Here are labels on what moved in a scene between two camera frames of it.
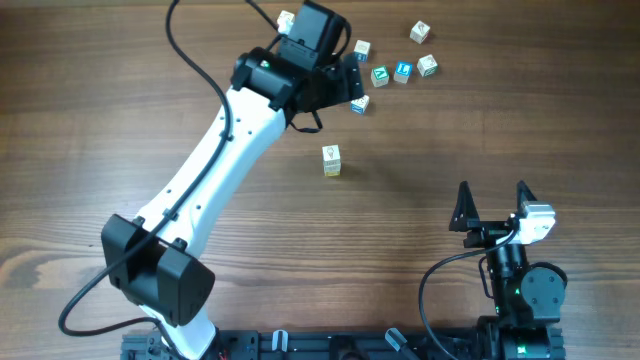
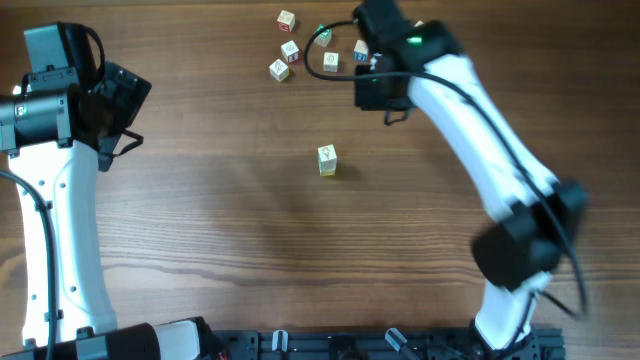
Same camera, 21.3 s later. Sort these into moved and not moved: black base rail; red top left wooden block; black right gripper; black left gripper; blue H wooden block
Moved: black right gripper; black left gripper
Not moved: blue H wooden block; red top left wooden block; black base rail
